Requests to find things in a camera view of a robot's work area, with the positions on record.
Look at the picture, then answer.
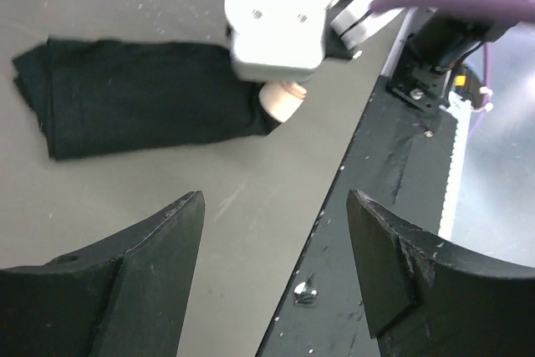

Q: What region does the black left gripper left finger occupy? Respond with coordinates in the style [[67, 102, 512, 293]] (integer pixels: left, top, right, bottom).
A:
[[1, 191, 205, 356]]

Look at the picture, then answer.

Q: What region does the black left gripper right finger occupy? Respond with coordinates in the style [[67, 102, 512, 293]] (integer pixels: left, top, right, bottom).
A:
[[347, 190, 534, 356]]

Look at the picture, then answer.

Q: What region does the black underwear beige waistband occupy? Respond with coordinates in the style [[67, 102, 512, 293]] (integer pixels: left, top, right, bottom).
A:
[[13, 38, 307, 161]]

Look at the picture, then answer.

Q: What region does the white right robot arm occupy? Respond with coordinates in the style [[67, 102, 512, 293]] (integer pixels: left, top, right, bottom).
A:
[[388, 6, 506, 113]]

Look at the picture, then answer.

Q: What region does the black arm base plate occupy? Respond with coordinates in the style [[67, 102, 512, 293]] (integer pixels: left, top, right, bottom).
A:
[[257, 77, 456, 356]]

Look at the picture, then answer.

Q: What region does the grey slotted cable duct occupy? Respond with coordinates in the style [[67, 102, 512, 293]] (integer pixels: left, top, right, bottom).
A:
[[438, 91, 472, 240]]

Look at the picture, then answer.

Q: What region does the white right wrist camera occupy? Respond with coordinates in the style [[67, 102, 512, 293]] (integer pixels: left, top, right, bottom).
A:
[[223, 0, 392, 84]]

